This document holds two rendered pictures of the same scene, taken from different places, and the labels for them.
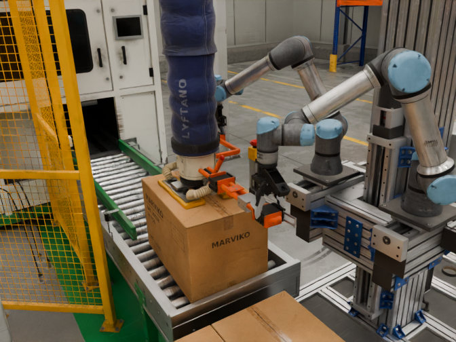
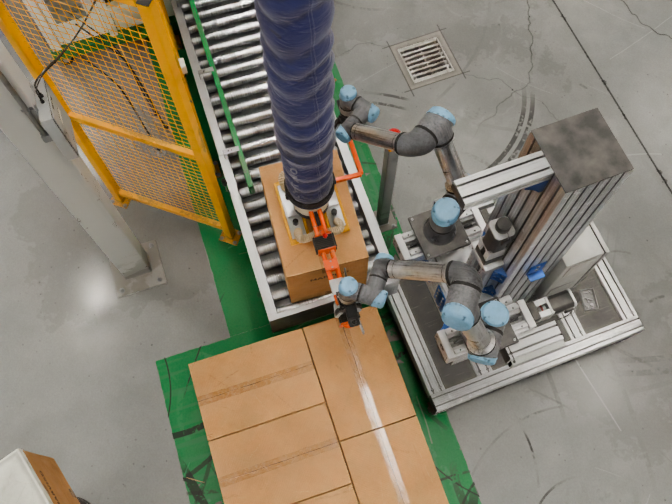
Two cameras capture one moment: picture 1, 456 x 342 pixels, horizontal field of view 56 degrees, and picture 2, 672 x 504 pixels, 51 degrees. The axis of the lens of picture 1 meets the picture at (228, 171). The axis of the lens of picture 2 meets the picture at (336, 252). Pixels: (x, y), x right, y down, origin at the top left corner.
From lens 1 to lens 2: 2.30 m
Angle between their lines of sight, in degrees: 47
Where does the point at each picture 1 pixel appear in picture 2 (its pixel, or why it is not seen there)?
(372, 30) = not seen: outside the picture
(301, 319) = (376, 341)
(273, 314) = (355, 330)
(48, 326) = (171, 220)
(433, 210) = not seen: hidden behind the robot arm
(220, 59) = not seen: outside the picture
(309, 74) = (441, 155)
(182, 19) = (293, 143)
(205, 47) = (318, 156)
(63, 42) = (173, 83)
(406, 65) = (452, 319)
